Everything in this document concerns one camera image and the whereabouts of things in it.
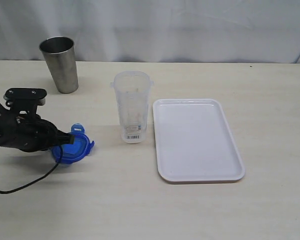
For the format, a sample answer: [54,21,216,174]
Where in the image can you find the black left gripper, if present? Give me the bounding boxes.
[0,104,75,153]

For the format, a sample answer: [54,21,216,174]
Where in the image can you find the blue container lid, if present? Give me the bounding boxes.
[51,123,95,166]

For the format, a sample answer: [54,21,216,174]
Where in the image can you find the stainless steel cup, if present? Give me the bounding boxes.
[39,36,79,94]

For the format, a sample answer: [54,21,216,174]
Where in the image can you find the clear plastic container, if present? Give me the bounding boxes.
[110,70,153,144]

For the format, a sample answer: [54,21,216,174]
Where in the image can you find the white plastic tray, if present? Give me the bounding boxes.
[152,98,245,184]

